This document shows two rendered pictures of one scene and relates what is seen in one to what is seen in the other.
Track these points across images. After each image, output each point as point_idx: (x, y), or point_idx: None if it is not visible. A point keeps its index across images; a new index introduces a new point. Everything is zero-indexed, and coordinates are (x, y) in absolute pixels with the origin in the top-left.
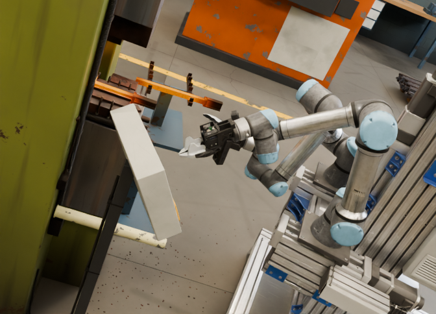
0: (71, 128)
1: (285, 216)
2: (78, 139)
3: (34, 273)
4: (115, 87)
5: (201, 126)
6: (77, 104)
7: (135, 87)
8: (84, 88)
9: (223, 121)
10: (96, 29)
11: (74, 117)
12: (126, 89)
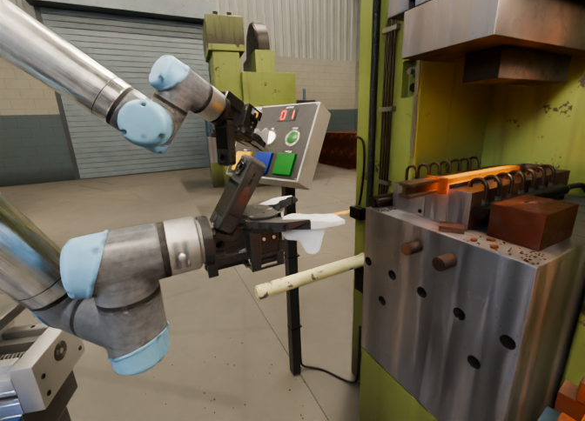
0: (357, 146)
1: (25, 362)
2: (366, 175)
3: (354, 317)
4: (481, 185)
5: (259, 113)
6: (358, 120)
7: (502, 205)
8: (367, 109)
9: (235, 97)
10: (359, 39)
11: (357, 135)
12: (476, 189)
